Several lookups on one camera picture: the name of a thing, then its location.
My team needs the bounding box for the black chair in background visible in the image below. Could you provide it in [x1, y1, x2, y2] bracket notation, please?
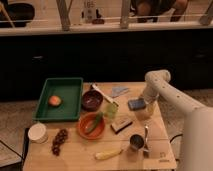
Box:
[0, 3, 35, 28]

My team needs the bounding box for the grey blue cloth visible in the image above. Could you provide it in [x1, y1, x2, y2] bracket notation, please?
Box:
[111, 86, 129, 98]

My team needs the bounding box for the green plastic tray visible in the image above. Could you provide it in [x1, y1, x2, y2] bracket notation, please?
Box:
[33, 77, 83, 122]

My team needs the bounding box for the yellow corn cob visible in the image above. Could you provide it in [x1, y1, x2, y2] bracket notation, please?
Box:
[95, 148, 122, 160]

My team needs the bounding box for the black cable on floor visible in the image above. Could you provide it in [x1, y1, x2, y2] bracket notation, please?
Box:
[169, 133, 184, 144]

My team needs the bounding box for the orange plate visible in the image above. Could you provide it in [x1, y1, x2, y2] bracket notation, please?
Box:
[77, 113, 105, 140]

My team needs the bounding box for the light green plastic cup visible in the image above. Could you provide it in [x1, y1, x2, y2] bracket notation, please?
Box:
[106, 103, 118, 119]

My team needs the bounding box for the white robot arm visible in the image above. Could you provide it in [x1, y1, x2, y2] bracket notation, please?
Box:
[139, 70, 213, 171]

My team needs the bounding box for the small metal cup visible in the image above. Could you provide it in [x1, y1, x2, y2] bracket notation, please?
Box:
[130, 134, 144, 151]

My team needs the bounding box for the orange peach fruit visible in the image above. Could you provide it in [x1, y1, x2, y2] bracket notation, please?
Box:
[48, 95, 62, 107]

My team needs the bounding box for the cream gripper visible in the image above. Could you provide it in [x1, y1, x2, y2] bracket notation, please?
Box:
[135, 103, 155, 121]

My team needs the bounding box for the dark purple bowl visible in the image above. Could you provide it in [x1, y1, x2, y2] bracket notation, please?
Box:
[82, 90, 103, 111]

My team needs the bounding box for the dark red grape bunch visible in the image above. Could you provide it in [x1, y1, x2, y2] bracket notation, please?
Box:
[51, 129, 68, 156]

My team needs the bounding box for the blue sponge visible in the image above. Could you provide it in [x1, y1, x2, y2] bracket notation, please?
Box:
[128, 99, 146, 111]

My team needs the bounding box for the black wooden board eraser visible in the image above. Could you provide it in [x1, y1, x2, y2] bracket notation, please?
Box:
[111, 117, 133, 134]

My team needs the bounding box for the metal fork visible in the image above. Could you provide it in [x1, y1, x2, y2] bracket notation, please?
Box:
[143, 125, 149, 158]

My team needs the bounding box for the white paper cup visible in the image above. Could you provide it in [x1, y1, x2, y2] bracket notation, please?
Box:
[28, 123, 48, 143]

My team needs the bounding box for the white handled knife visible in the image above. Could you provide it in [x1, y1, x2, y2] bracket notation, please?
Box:
[91, 84, 119, 106]

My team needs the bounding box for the white bottle in background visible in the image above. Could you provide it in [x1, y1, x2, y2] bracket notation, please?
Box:
[83, 0, 96, 23]

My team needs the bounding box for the seated person in background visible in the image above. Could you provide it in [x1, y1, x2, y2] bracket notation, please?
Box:
[130, 0, 188, 23]

